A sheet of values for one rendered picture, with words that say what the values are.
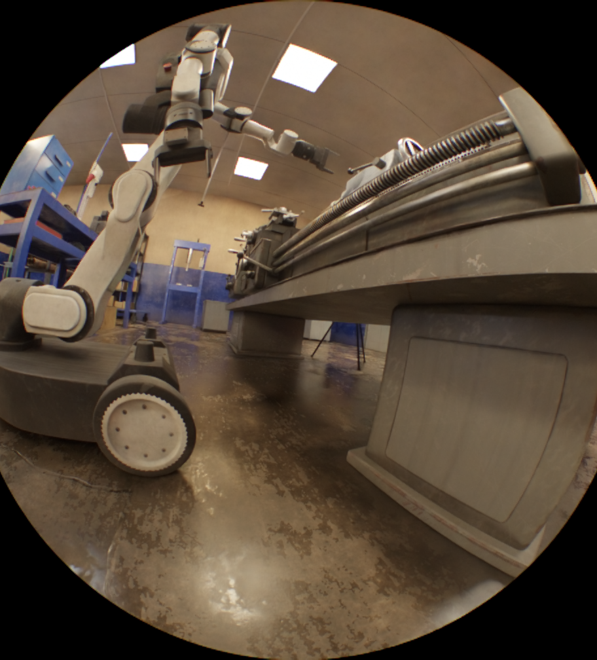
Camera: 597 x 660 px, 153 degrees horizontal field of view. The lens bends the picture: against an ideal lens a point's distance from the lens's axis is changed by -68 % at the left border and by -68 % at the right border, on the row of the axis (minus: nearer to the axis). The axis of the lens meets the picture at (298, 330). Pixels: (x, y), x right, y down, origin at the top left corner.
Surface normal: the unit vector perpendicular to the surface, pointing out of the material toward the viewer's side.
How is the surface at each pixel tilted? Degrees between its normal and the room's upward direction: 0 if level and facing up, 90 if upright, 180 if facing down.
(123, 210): 90
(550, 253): 90
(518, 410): 90
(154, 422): 90
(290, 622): 0
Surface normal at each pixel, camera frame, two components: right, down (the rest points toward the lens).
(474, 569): 0.13, -0.99
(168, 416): 0.58, 0.09
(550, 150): -0.90, -0.11
